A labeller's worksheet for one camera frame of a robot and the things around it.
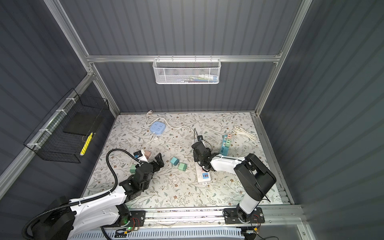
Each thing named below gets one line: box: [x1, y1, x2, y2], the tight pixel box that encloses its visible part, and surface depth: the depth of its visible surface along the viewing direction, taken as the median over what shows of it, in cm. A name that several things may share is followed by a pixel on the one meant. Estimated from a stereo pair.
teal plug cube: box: [170, 157, 180, 166], surface depth 94 cm
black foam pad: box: [63, 112, 102, 136], surface depth 77 cm
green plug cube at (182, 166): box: [178, 163, 188, 172], surface depth 92 cm
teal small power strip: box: [220, 134, 229, 156], surface depth 99 cm
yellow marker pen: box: [79, 132, 93, 156], surface depth 71 cm
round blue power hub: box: [150, 121, 166, 135], surface depth 111 cm
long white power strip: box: [195, 162, 211, 184], surface depth 86 cm
